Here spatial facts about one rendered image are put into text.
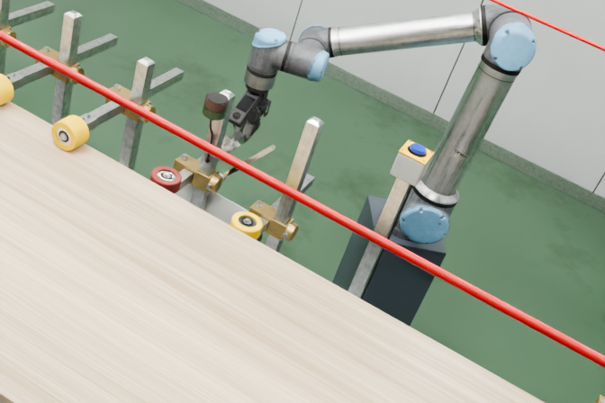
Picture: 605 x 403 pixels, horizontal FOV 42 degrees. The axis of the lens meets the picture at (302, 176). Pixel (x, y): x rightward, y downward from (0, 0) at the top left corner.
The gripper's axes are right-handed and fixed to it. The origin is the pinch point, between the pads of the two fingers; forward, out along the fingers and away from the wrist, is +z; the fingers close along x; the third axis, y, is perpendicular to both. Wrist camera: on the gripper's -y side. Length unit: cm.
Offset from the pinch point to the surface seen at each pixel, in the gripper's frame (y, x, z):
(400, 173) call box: -29, -54, -35
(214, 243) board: -54, -24, -9
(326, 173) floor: 130, 6, 87
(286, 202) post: -28.5, -29.5, -10.2
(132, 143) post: -29.2, 19.1, -2.9
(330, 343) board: -64, -60, -10
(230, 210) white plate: -25.3, -13.2, 4.7
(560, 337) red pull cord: -136, -87, -97
